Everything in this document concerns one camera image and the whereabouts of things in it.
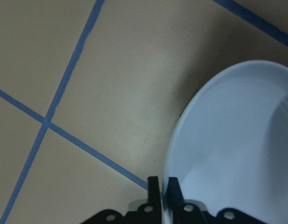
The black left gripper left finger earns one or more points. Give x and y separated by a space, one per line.
154 207

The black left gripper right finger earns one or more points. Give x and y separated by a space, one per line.
182 212

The light blue plate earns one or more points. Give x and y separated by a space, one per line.
230 146

